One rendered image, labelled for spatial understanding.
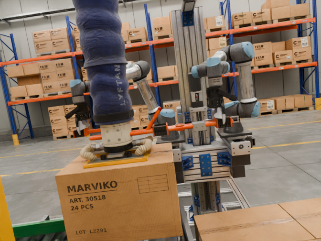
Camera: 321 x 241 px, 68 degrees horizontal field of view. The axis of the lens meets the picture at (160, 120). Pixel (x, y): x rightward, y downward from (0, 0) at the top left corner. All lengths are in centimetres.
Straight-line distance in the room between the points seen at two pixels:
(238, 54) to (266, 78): 869
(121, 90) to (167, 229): 76
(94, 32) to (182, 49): 92
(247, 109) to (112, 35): 106
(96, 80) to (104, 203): 63
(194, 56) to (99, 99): 100
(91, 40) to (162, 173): 74
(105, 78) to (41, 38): 846
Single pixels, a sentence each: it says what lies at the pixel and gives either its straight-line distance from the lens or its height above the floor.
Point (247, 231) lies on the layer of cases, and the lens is 165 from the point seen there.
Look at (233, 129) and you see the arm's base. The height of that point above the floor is 107.
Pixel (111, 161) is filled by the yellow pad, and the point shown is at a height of 110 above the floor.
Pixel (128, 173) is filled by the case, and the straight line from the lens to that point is 123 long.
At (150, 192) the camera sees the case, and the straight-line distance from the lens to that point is 125.
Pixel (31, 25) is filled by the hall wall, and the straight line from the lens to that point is 1151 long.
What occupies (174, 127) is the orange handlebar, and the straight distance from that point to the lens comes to 133.
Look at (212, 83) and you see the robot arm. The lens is 133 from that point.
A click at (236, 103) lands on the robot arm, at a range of 189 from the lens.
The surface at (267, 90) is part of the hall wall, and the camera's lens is 1046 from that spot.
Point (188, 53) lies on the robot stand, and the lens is 202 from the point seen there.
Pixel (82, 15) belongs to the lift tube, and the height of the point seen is 185.
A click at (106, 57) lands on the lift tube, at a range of 127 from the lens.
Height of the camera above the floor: 145
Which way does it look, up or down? 8 degrees down
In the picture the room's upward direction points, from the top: 7 degrees counter-clockwise
